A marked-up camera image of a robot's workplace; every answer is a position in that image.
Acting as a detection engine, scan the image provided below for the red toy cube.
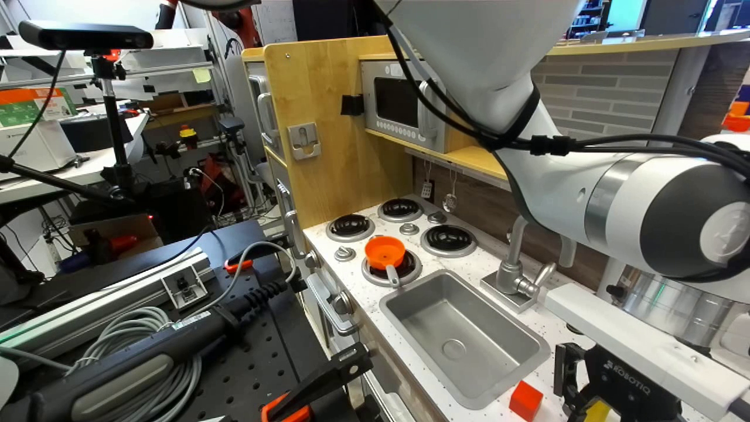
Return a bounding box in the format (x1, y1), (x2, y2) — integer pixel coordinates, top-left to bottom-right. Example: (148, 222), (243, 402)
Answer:
(508, 379), (546, 422)

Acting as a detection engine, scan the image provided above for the silver toy faucet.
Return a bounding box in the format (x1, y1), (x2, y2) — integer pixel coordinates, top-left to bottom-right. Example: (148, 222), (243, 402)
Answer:
(480, 213), (557, 314)

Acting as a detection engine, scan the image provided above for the gray toy sink basin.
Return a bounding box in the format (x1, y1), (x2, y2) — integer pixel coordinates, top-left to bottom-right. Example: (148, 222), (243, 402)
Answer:
(376, 267), (552, 412)

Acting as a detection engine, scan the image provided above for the orange toy pot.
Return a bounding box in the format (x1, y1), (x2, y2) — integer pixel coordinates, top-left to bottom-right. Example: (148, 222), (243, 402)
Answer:
(362, 232), (409, 289)

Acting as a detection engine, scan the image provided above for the gray toy microwave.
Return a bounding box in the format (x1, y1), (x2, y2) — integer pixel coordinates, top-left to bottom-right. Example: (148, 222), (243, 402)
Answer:
(358, 59), (470, 155)

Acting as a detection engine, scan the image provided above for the aluminum extrusion rail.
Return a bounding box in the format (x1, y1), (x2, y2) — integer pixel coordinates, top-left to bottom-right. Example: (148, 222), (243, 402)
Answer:
(0, 246), (216, 354)

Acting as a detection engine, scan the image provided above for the black camera stand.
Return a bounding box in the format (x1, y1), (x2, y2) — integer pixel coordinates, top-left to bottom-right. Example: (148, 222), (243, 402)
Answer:
(0, 46), (158, 213)

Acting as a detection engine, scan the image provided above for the white equipment box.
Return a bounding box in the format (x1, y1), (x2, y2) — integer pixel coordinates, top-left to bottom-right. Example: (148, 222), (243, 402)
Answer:
(0, 115), (79, 176)

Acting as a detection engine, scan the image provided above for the small black box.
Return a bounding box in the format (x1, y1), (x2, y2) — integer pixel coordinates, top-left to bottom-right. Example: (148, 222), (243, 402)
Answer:
(339, 90), (367, 116)

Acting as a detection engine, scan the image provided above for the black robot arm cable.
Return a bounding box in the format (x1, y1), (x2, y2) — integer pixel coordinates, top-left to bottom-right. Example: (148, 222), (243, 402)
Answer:
(381, 31), (750, 182)

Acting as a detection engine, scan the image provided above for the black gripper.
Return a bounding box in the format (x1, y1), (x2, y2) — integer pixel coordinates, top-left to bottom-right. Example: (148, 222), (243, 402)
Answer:
(584, 347), (686, 422)

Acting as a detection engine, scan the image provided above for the thick black cable conduit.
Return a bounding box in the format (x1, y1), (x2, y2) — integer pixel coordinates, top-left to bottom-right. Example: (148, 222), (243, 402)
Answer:
(21, 284), (272, 422)

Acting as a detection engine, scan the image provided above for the black perforated breadboard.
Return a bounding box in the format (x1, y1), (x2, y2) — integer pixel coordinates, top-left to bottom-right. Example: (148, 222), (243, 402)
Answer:
(0, 219), (369, 422)

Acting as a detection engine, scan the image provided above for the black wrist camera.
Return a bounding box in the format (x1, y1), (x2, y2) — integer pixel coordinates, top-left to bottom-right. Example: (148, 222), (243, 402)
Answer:
(552, 339), (586, 419)

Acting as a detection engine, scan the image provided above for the wooden play kitchen unit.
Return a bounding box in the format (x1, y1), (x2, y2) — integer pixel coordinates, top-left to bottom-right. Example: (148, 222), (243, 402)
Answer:
(242, 26), (750, 422)

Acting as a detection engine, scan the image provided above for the gray cable bundle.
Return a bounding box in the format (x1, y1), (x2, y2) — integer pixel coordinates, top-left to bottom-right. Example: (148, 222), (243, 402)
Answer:
(66, 303), (205, 422)

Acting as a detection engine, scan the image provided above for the black coil toy burner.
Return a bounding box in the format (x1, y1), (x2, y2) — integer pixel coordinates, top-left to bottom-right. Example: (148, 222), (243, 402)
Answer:
(416, 222), (477, 260)
(358, 247), (424, 290)
(374, 195), (426, 225)
(324, 210), (376, 244)

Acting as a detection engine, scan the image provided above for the black stereo camera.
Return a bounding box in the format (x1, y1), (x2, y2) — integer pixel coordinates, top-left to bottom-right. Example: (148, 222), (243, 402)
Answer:
(16, 18), (157, 54)

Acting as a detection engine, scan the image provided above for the silver front handle bar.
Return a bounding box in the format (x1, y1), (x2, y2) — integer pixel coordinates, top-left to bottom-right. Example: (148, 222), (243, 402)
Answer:
(272, 181), (354, 337)

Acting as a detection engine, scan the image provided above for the black orange bar clamp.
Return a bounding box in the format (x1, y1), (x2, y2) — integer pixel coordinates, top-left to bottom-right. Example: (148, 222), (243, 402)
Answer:
(258, 339), (374, 422)
(221, 255), (265, 277)

